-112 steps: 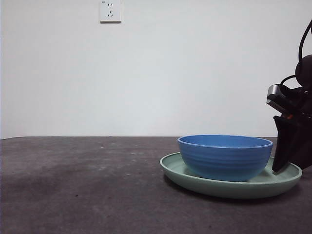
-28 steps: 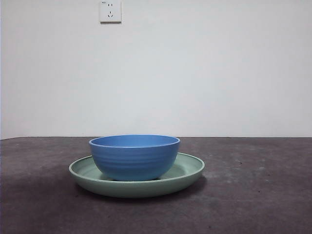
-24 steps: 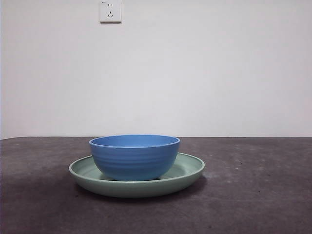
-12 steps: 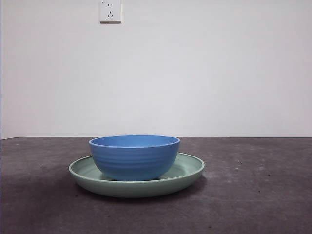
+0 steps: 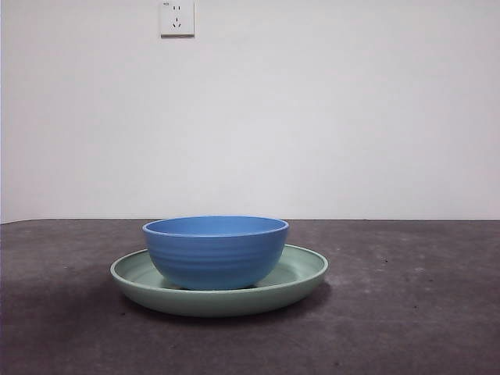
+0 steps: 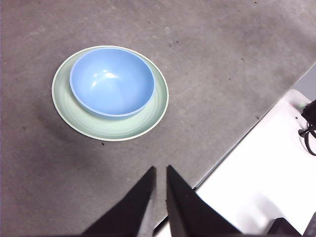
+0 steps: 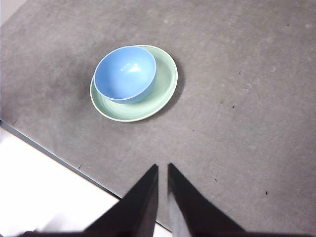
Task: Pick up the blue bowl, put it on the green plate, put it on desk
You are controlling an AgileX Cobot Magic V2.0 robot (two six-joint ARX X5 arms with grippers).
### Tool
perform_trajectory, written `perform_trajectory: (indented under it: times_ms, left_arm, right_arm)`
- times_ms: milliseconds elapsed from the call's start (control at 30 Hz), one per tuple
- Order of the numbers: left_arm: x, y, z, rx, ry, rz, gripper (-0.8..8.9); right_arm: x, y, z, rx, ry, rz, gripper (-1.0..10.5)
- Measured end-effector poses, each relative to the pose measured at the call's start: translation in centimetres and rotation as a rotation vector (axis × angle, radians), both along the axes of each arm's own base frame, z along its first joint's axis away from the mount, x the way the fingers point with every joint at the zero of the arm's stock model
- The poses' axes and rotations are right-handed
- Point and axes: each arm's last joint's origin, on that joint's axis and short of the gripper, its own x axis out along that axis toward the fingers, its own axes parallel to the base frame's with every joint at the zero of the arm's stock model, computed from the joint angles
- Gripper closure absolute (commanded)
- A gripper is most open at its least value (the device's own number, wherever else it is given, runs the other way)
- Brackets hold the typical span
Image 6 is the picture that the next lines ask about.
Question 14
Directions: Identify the blue bowl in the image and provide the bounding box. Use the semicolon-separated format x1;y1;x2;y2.
69;47;156;121

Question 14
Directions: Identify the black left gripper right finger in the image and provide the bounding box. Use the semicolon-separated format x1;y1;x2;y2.
165;164;244;237

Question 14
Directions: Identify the black looped cable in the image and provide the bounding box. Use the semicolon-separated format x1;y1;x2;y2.
298;120;316;157

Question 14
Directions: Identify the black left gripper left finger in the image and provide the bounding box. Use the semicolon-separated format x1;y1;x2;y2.
81;166;157;237

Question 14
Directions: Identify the green plate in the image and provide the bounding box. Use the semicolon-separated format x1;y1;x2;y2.
51;45;170;142

